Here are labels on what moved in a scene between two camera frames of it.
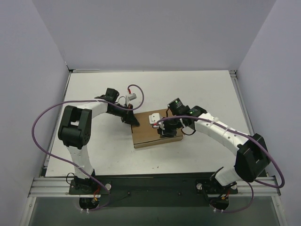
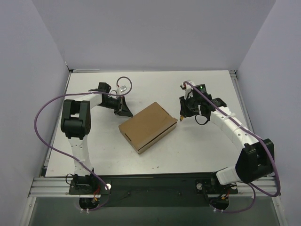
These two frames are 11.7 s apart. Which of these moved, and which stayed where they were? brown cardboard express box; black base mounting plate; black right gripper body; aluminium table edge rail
Moved: brown cardboard express box; black right gripper body
Stayed: aluminium table edge rail; black base mounting plate
